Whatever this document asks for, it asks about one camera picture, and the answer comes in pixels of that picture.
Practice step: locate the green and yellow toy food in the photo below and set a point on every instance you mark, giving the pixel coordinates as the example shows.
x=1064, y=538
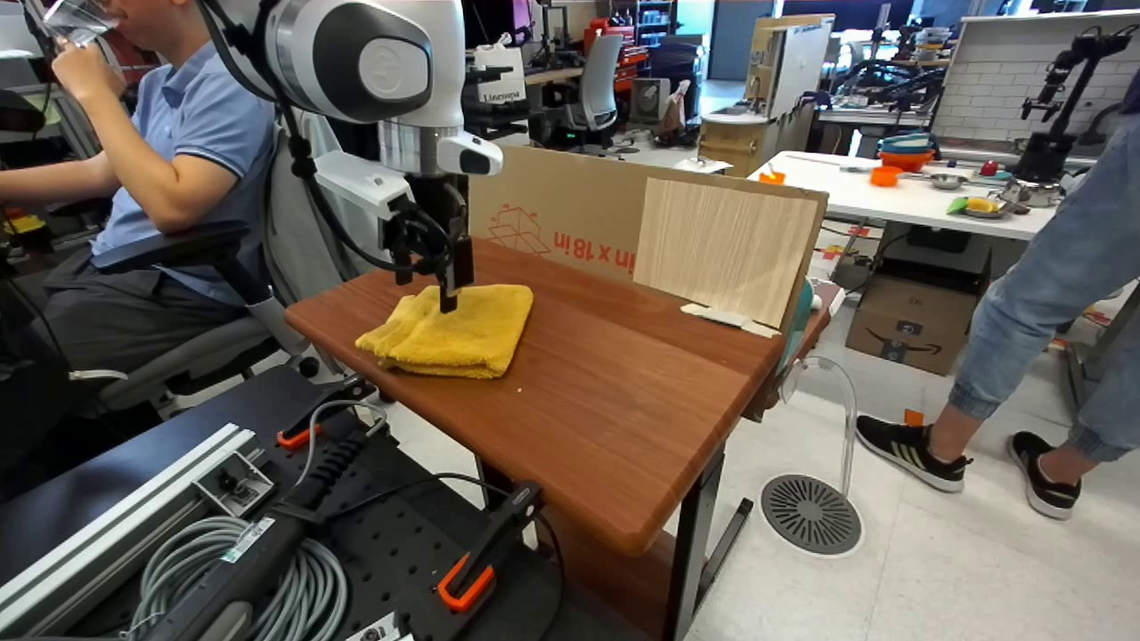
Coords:
x=978, y=204

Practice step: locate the yellow towel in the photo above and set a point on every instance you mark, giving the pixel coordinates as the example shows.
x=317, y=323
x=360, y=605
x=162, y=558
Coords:
x=459, y=340

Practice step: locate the white desktop machine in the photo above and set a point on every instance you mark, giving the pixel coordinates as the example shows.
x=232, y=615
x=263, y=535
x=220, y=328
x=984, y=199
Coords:
x=499, y=72

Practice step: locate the light wood panel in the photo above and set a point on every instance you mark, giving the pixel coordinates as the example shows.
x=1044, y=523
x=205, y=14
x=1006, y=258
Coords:
x=726, y=245

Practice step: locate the red and blue bowl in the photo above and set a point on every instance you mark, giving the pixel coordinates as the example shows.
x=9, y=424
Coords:
x=910, y=150

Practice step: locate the person in blue jeans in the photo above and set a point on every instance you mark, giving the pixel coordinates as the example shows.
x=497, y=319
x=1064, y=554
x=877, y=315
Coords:
x=1044, y=297

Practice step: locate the tall white and cardboard box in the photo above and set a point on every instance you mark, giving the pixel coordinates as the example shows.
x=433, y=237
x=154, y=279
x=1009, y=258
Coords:
x=792, y=66

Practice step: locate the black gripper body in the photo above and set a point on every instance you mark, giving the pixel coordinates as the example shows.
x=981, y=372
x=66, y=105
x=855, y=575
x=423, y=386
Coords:
x=440, y=208

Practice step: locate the light grey swivel chair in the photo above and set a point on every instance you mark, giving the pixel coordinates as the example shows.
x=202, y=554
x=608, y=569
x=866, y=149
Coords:
x=180, y=358

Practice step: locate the grey mesh-back office chair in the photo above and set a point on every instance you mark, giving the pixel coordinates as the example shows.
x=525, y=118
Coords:
x=605, y=79

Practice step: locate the large brown cardboard box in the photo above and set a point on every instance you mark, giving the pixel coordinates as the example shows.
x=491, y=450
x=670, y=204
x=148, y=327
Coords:
x=559, y=208

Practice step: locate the small black robot arm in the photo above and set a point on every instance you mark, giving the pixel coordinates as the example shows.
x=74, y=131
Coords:
x=1055, y=107

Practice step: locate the short silver aluminium extrusion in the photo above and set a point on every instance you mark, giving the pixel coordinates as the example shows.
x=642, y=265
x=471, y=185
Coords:
x=237, y=482

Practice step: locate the long silver aluminium rail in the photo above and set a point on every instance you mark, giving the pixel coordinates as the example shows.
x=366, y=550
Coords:
x=118, y=523

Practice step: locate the white work table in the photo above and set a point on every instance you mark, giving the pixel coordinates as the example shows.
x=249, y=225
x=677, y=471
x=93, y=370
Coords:
x=855, y=190

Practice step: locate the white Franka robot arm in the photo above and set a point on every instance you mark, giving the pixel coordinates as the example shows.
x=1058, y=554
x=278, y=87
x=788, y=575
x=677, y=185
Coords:
x=357, y=59

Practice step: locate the white pegboard panel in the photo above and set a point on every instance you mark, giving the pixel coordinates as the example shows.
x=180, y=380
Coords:
x=999, y=82

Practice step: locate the cardboard box with drone print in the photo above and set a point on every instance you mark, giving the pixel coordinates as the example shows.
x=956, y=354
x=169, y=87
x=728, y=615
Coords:
x=910, y=323

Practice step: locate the person in blue shirt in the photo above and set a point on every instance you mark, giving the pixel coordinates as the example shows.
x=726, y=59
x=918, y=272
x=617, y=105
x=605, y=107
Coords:
x=189, y=131

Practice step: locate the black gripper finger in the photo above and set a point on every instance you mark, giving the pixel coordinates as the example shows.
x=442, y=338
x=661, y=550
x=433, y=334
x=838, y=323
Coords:
x=455, y=279
x=411, y=251

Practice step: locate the beige round roll stack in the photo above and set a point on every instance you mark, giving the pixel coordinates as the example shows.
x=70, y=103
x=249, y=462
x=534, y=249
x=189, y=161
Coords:
x=734, y=143

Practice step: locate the orange bowl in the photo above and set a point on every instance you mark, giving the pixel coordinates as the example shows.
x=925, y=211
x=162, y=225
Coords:
x=884, y=175

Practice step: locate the brown wooden desk underpanel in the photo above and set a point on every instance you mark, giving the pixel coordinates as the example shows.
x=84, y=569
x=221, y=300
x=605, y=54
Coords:
x=617, y=582

